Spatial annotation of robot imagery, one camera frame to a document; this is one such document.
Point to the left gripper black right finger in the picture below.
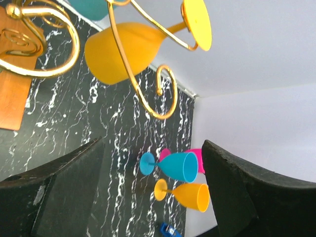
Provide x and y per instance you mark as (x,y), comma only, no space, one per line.
(251,201)

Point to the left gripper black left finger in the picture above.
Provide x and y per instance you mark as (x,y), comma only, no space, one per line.
(54,199)

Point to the orange glass yellow base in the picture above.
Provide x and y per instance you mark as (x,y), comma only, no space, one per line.
(190,195)
(126,49)

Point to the blue wine glass front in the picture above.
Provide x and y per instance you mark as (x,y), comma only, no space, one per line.
(178,166)

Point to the magenta wine glass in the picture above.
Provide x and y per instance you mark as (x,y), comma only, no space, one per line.
(198,152)

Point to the teal wine glass back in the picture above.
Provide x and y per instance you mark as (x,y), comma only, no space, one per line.
(94,10)

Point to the orange wooden rack base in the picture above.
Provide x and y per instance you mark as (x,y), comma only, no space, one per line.
(14,88)

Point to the blue stapler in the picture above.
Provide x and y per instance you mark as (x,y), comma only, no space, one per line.
(168,230)

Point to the gold wire glass rack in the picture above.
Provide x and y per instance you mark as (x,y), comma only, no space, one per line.
(21,11)

